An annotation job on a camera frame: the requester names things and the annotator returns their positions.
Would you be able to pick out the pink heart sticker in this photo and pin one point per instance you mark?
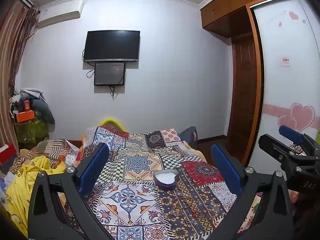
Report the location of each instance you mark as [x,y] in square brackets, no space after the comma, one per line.
[300,116]

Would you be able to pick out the orange box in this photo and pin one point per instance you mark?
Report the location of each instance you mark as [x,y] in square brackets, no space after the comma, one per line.
[25,116]

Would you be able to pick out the brown wooden door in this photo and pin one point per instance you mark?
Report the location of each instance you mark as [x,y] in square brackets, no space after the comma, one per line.
[243,87]

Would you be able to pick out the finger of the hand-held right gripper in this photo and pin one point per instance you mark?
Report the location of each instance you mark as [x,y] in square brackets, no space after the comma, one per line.
[272,146]
[290,133]

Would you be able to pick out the pile of clothes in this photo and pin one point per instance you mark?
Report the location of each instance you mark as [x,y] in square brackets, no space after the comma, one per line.
[37,105]

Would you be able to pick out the wooden overhead cabinet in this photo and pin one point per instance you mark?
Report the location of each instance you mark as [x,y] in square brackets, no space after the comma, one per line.
[225,12]

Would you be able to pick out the yellow cloth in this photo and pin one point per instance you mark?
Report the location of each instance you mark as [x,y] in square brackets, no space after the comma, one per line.
[23,187]

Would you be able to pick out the red box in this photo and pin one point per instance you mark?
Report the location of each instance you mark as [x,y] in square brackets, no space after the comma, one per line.
[7,153]

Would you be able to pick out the small red paper sticker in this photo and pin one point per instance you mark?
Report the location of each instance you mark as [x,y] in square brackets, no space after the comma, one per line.
[285,62]

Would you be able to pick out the black wall television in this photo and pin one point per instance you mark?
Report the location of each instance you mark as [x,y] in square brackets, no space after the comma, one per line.
[111,45]

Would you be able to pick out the small black wall monitor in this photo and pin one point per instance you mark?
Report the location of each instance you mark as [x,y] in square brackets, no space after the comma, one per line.
[109,73]

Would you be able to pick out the striped brown curtain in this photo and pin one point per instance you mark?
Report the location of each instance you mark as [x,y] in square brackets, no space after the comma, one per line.
[11,62]

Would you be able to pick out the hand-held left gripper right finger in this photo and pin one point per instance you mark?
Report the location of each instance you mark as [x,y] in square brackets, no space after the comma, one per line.
[225,170]

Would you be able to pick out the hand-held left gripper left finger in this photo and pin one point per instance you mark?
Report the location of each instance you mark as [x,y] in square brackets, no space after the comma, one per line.
[93,170]

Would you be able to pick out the striped quilt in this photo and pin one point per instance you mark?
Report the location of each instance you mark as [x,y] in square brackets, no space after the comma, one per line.
[55,150]

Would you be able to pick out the yellow green bed sheet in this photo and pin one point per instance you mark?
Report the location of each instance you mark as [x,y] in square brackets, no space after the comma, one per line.
[255,210]

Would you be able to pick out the yellow curved cushion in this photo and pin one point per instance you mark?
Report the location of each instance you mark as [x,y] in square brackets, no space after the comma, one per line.
[110,121]

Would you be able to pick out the white air conditioner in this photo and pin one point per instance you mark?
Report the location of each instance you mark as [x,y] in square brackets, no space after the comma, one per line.
[60,15]

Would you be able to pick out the patchwork patterned blanket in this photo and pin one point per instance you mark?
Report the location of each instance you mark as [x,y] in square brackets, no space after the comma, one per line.
[140,160]

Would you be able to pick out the purple heart-shaped tin box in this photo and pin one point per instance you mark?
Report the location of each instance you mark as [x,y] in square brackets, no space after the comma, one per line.
[166,178]

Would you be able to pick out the green cloth-covered cabinet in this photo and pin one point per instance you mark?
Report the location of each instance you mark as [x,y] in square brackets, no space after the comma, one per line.
[31,131]

